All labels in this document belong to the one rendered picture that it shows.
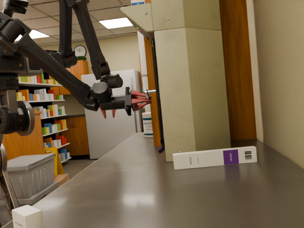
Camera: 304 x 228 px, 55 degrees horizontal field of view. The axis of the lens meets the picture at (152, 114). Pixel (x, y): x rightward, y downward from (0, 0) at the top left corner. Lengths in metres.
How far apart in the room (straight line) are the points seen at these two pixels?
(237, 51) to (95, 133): 5.10
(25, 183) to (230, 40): 2.37
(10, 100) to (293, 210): 1.44
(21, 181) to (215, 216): 2.69
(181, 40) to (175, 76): 0.13
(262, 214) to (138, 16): 0.78
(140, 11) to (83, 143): 5.59
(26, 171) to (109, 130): 3.35
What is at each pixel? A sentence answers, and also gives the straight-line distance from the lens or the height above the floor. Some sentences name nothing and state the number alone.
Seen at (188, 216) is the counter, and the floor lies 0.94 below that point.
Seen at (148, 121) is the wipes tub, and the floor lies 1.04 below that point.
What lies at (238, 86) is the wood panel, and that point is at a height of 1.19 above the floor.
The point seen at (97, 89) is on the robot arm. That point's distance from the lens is 1.12.
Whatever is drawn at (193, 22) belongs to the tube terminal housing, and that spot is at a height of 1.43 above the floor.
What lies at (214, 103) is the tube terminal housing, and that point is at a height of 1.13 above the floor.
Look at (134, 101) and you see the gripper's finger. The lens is 1.14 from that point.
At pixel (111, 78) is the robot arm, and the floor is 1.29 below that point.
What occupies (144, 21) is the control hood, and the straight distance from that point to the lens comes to 1.10.
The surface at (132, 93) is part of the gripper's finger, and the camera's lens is 1.15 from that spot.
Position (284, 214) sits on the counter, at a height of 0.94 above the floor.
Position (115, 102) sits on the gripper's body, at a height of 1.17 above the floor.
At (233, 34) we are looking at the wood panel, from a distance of 1.46.
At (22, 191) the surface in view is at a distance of 3.19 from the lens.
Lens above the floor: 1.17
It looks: 3 degrees down
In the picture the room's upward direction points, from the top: 5 degrees counter-clockwise
